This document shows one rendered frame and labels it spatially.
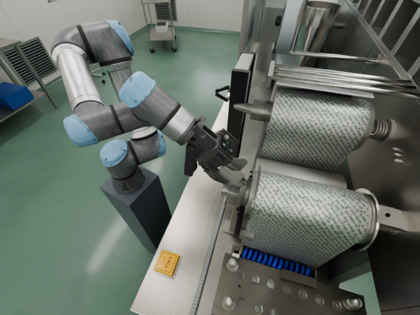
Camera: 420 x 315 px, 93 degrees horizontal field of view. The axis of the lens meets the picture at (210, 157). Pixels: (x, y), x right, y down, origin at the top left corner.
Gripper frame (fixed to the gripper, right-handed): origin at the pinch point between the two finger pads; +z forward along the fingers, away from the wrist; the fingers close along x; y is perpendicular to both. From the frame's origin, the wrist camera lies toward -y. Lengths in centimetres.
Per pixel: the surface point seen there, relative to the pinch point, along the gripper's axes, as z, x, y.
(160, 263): 5.2, -18.9, -39.3
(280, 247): 21.8, -8.1, -2.2
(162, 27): -132, 422, -222
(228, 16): -41, 548, -146
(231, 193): 3.6, 0.3, -6.8
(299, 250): 24.4, -8.2, 2.2
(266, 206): 4.2, -7.2, 6.8
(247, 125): 19, 70, -30
